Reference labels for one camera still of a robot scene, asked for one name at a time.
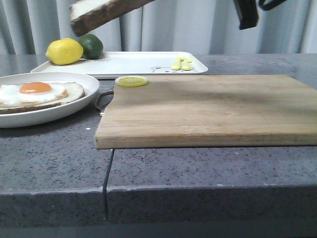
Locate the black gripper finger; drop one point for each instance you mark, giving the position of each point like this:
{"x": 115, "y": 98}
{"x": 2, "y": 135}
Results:
{"x": 247, "y": 13}

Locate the bread slice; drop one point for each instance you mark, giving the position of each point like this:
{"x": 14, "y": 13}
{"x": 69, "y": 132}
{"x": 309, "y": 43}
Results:
{"x": 75, "y": 91}
{"x": 87, "y": 15}

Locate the white round plate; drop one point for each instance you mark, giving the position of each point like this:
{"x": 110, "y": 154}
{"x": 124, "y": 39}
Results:
{"x": 89, "y": 83}

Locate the fried egg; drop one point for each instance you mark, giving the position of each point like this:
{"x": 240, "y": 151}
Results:
{"x": 29, "y": 94}

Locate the white bear tray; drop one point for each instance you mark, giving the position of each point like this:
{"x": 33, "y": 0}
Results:
{"x": 116, "y": 64}

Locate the wooden cutting board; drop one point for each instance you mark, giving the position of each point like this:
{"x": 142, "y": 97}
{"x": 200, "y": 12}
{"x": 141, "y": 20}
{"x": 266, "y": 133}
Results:
{"x": 212, "y": 111}

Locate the lemon slice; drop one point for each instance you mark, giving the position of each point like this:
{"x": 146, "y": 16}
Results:
{"x": 131, "y": 81}

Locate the green lime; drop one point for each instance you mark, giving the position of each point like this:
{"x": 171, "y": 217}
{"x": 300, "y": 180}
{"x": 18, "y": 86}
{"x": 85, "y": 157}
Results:
{"x": 92, "y": 46}

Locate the yellow lemon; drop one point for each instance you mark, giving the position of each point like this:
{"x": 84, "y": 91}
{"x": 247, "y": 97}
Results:
{"x": 64, "y": 51}

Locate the grey curtain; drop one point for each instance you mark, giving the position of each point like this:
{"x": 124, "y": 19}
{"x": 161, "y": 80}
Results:
{"x": 195, "y": 26}

